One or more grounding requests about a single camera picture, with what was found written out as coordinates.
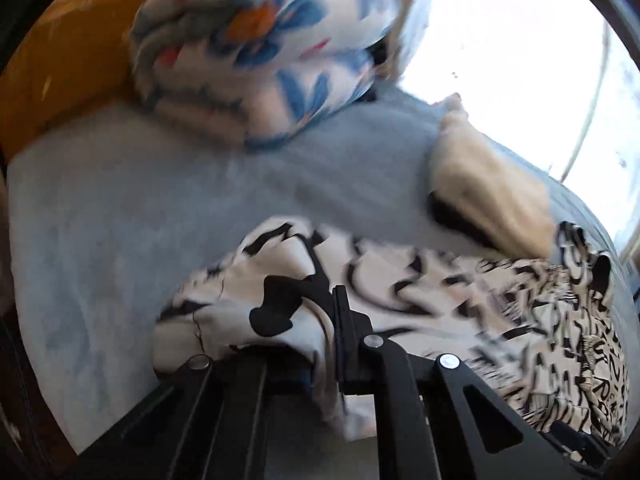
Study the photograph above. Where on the blue floral folded quilt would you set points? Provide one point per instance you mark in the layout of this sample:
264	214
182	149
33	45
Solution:
255	72

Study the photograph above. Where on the cream fluffy folded sweater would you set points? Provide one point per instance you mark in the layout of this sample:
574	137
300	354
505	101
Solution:
510	205

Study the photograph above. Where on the black folded garment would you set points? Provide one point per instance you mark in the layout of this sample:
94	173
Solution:
450	219

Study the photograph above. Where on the white black graffiti jacket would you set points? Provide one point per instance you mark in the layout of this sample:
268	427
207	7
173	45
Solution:
539	333

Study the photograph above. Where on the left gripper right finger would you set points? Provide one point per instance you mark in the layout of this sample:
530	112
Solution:
435	419

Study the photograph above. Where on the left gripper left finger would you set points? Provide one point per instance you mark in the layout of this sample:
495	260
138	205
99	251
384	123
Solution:
208	420

